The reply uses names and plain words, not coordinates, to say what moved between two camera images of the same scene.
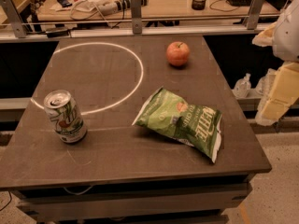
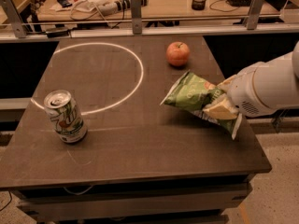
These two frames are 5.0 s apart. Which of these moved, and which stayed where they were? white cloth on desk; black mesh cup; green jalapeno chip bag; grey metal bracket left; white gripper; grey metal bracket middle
Moved: green jalapeno chip bag; white gripper
Stayed: black mesh cup; grey metal bracket middle; white cloth on desk; grey metal bracket left
